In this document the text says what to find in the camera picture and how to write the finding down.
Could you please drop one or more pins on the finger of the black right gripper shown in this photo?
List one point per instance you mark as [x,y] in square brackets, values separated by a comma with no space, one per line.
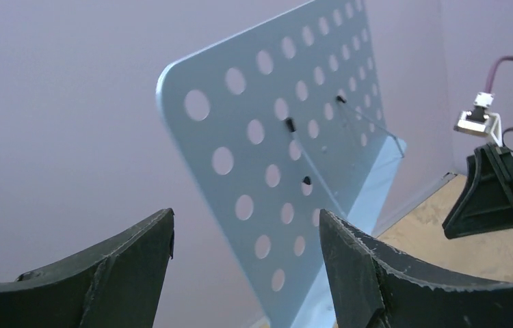
[486,201]

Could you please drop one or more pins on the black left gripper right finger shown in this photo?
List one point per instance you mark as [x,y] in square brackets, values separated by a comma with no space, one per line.
[376,285]

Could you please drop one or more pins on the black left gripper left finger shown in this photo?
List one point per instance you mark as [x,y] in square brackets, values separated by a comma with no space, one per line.
[114,283]

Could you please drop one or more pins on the blue tripod music stand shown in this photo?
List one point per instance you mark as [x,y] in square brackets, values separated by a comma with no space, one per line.
[277,123]

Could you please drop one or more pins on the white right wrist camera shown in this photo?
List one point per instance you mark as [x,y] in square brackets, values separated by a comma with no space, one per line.
[480,121]

